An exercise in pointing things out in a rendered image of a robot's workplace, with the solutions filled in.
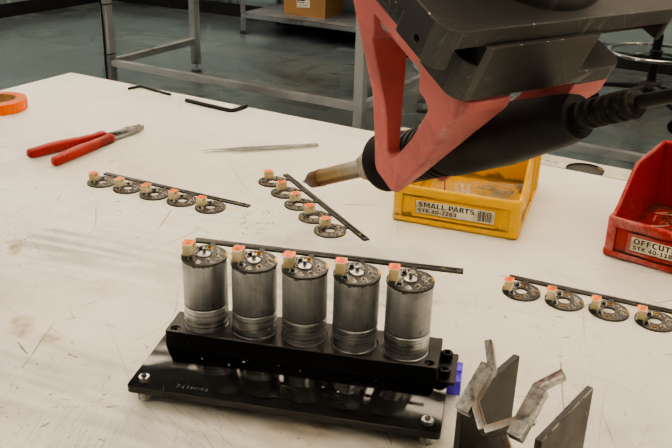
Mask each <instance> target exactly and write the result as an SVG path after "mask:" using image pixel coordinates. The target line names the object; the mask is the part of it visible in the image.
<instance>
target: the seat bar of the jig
mask: <svg viewBox="0 0 672 448"><path fill-rule="evenodd" d="M165 334H166V346H169V347H176V348H183V349H190V350H197V351H204V352H211V353H218V354H225V355H232V356H239V357H246V358H253V359H260V360H267V361H274V362H281V363H288V364H295V365H302V366H309V367H316V368H323V369H330V370H337V371H344V372H351V373H358V374H365V375H371V376H378V377H385V378H392V379H399V380H406V381H413V382H420V383H427V384H434V385H436V384H437V378H438V371H439V366H440V359H441V351H442V343H443V339H442V338H435V337H430V343H429V354H428V356H427V357H425V358H424V359H422V360H419V361H414V362H403V361H398V360H395V359H392V358H390V357H388V356H387V355H386V354H385V353H384V352H383V337H384V331H381V330H378V334H377V347H376V348H375V349H374V350H373V351H371V352H369V353H365V354H358V355H354V354H346V353H343V352H340V351H338V350H336V349H335V348H334V347H333V346H332V324H330V323H327V336H326V340H325V341H324V342H323V343H321V344H319V345H317V346H313V347H296V346H292V345H289V344H287V343H286V342H284V341H283V339H282V317H278V316H277V332H276V333H275V334H274V335H273V336H271V337H269V338H266V339H262V340H246V339H242V338H239V337H237V336H236V335H235V334H234V333H233V320H232V310H229V324H228V326H227V327H226V328H224V329H222V330H220V331H217V332H213V333H196V332H192V331H190V330H188V329H187V328H186V327H185V318H184V312H182V311H180V312H179V313H178V314H177V315H176V317H175V318H174V319H173V321H172V322H171V323H170V325H169V326H168V327H167V329H166V330H165Z"/></svg>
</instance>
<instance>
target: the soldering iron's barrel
mask: <svg viewBox="0 0 672 448"><path fill-rule="evenodd" d="M357 178H362V179H365V180H367V181H369V180H368V179H367V177H366V175H365V173H364V170H363V167H362V154H361V155H360V156H359V157H358V158H357V159H356V160H354V161H350V162H346V163H342V164H338V165H334V166H330V167H327V168H323V169H322V168H320V169H317V170H315V171H311V172H309V173H308V174H307V175H306V183H307V185H308V186H309V187H311V188H316V187H323V186H326V185H329V184H334V183H338V182H343V181H348V180H352V179H357Z"/></svg>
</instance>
